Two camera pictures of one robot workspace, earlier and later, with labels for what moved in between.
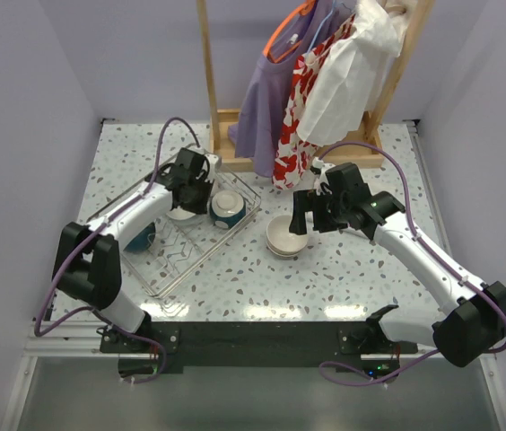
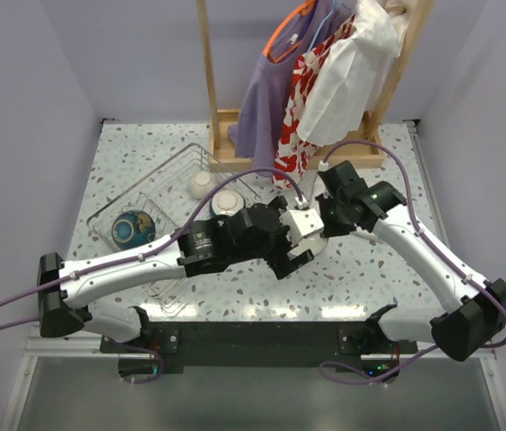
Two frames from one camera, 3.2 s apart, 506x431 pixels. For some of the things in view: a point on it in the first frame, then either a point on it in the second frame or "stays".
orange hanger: x=305 y=8 stays
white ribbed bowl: x=180 y=214 -> x=316 y=242
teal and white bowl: x=227 y=208 stays
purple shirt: x=263 y=108 stays
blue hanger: x=334 y=2 stays
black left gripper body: x=195 y=197 -> x=286 y=259
